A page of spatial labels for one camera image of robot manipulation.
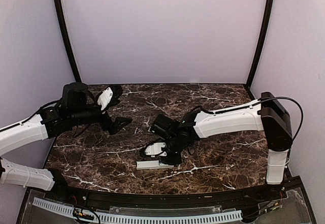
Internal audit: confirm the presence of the white remote control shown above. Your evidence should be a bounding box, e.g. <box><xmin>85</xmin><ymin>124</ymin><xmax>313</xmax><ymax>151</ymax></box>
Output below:
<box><xmin>136</xmin><ymin>160</ymin><xmax>174</xmax><ymax>170</ymax></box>

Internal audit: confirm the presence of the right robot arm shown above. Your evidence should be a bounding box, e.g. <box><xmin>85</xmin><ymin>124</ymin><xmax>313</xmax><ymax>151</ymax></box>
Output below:
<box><xmin>144</xmin><ymin>92</ymin><xmax>297</xmax><ymax>201</ymax></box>

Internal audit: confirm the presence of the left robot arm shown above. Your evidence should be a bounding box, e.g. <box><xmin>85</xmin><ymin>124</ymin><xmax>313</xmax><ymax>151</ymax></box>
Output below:
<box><xmin>1</xmin><ymin>82</ymin><xmax>132</xmax><ymax>202</ymax></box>

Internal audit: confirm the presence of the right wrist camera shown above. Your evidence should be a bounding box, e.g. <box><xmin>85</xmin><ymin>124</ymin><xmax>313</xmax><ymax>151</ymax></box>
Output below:
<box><xmin>140</xmin><ymin>142</ymin><xmax>167</xmax><ymax>157</ymax></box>

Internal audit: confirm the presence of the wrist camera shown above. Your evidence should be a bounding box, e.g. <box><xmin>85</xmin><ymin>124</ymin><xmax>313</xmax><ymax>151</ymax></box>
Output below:
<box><xmin>95</xmin><ymin>84</ymin><xmax>123</xmax><ymax>113</ymax></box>
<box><xmin>140</xmin><ymin>142</ymin><xmax>167</xmax><ymax>157</ymax></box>

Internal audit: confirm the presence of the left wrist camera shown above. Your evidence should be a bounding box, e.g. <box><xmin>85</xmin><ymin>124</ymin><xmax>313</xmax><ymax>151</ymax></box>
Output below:
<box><xmin>95</xmin><ymin>84</ymin><xmax>123</xmax><ymax>113</ymax></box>

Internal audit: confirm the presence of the black front rail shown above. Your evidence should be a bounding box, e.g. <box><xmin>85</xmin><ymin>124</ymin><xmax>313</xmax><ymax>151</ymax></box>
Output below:
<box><xmin>27</xmin><ymin>178</ymin><xmax>305</xmax><ymax>211</ymax></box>

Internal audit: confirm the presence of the white slotted cable duct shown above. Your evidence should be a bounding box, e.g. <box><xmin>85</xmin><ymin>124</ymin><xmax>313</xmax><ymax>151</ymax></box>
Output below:
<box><xmin>32</xmin><ymin>198</ymin><xmax>242</xmax><ymax>223</ymax></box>

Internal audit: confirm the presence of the left black frame post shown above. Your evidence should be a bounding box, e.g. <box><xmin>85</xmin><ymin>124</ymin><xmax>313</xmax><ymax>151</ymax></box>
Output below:
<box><xmin>54</xmin><ymin>0</ymin><xmax>82</xmax><ymax>82</ymax></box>

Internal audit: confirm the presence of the black frame post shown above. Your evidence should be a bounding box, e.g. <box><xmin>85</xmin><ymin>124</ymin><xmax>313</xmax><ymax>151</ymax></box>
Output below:
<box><xmin>54</xmin><ymin>0</ymin><xmax>82</xmax><ymax>82</ymax></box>
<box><xmin>245</xmin><ymin>0</ymin><xmax>273</xmax><ymax>90</ymax></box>

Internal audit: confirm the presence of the right black frame post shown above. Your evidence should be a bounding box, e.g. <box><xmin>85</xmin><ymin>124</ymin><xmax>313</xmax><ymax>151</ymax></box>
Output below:
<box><xmin>245</xmin><ymin>0</ymin><xmax>273</xmax><ymax>90</ymax></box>

